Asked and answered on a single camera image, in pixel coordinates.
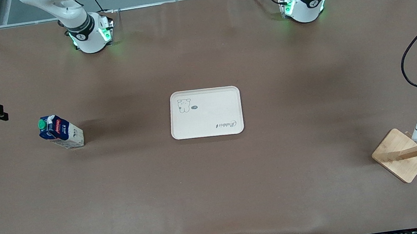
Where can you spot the blue white milk carton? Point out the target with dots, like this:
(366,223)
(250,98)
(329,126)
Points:
(65,133)

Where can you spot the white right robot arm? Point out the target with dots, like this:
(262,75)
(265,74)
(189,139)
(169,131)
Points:
(85,36)

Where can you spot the cream rabbit print tray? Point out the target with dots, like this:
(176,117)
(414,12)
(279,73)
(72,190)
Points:
(208,117)

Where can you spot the brown table mat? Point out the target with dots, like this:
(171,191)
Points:
(123,204)

